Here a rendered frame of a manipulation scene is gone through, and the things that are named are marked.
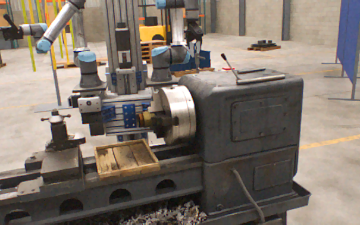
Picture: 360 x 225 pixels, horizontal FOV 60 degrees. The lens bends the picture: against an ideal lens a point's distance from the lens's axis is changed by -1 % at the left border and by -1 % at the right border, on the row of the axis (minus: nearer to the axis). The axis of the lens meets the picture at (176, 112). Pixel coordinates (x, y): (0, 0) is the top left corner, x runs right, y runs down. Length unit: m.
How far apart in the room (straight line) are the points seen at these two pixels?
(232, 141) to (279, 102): 0.32
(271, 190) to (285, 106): 0.50
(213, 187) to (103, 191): 0.57
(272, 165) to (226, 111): 0.45
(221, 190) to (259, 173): 0.24
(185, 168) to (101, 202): 0.45
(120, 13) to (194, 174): 1.26
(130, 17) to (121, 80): 0.44
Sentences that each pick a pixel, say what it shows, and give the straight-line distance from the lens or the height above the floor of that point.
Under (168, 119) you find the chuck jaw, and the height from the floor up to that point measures 1.11.
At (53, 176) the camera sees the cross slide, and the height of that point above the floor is 0.94.
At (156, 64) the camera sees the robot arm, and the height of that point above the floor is 1.28.
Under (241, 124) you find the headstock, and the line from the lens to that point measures 1.66.
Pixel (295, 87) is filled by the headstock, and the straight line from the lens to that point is 1.78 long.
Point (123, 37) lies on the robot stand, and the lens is 2.27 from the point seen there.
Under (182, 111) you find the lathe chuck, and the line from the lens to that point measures 1.57.
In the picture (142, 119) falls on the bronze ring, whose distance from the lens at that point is 1.65.
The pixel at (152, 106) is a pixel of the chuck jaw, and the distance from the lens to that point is 1.70.
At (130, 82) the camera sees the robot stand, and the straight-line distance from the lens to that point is 2.33.
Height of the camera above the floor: 1.61
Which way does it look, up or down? 17 degrees down
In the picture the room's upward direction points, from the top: 3 degrees counter-clockwise
